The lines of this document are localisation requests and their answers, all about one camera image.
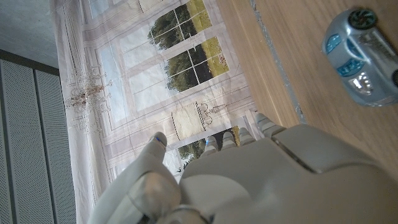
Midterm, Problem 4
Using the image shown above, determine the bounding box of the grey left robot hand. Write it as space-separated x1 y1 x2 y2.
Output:
86 113 398 224

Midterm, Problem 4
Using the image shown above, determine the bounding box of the silver blue toy car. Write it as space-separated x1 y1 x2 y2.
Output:
322 7 398 108

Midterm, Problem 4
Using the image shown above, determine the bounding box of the printed window backdrop cloth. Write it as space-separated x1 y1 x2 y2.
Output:
49 0 265 224

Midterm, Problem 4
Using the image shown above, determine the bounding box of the grey perforated wall panel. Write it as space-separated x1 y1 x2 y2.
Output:
0 49 77 224

